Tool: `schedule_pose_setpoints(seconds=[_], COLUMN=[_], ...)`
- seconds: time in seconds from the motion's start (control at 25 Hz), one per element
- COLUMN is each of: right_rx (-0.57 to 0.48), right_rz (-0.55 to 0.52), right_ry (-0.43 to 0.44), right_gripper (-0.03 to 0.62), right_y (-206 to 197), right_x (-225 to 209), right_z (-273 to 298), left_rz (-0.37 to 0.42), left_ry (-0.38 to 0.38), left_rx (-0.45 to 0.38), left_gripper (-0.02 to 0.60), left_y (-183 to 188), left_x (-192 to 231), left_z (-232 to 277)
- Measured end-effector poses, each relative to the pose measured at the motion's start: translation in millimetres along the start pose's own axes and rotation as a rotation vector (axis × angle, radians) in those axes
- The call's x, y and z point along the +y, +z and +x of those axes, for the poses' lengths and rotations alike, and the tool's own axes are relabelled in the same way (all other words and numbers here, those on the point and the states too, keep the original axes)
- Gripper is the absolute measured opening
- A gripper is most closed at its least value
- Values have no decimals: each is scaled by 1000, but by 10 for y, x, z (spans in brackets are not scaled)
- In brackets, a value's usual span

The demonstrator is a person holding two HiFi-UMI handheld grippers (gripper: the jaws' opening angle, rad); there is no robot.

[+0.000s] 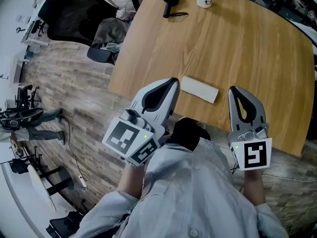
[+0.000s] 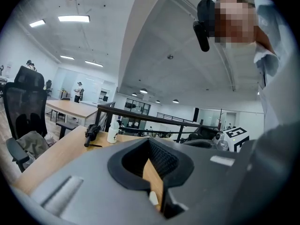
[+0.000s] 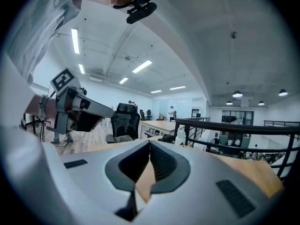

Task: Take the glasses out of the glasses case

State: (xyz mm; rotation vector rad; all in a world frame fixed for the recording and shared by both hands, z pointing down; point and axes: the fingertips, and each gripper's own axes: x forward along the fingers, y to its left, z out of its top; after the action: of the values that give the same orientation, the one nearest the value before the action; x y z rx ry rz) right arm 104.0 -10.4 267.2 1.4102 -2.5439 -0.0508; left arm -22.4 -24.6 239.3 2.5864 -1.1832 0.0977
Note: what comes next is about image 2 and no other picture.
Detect person's head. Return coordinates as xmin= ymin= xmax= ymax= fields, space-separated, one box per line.
xmin=214 ymin=0 xmax=261 ymax=50

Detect ceiling light panels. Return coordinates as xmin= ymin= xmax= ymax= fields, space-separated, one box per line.
xmin=29 ymin=15 xmax=104 ymax=68

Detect person's light shirt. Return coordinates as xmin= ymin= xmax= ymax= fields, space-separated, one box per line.
xmin=254 ymin=0 xmax=300 ymax=135

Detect black head-worn camera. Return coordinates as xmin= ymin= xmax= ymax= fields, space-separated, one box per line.
xmin=192 ymin=0 xmax=218 ymax=53

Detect pink white plastic bag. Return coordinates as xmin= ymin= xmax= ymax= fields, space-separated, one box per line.
xmin=44 ymin=132 xmax=57 ymax=148

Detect black metal railing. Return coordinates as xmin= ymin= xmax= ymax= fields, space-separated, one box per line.
xmin=94 ymin=101 xmax=227 ymax=145

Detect grey jacket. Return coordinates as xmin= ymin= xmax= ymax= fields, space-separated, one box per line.
xmin=15 ymin=130 xmax=51 ymax=160

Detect thin black balustrade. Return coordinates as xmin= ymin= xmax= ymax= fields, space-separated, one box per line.
xmin=156 ymin=112 xmax=195 ymax=124

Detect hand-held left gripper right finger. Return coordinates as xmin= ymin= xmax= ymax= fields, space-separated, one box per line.
xmin=149 ymin=137 xmax=255 ymax=225

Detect wooden table white legs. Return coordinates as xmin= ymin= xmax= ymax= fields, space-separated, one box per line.
xmin=45 ymin=99 xmax=99 ymax=127

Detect white penguin print bottle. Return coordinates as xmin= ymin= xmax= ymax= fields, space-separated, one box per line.
xmin=106 ymin=120 xmax=120 ymax=144

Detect black clamp tool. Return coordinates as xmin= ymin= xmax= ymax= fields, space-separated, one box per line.
xmin=83 ymin=123 xmax=103 ymax=148

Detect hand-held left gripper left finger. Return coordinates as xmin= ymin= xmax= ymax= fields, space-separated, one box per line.
xmin=30 ymin=137 xmax=168 ymax=225

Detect wooden coat rack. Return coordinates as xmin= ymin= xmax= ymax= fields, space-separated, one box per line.
xmin=217 ymin=108 xmax=225 ymax=128

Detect black mesh office chair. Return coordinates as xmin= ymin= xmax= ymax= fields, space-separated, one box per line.
xmin=3 ymin=65 xmax=80 ymax=173

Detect black framed window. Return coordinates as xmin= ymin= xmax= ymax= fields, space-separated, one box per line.
xmin=124 ymin=97 xmax=152 ymax=116

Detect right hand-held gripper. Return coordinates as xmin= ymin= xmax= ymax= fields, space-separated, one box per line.
xmin=212 ymin=127 xmax=250 ymax=153

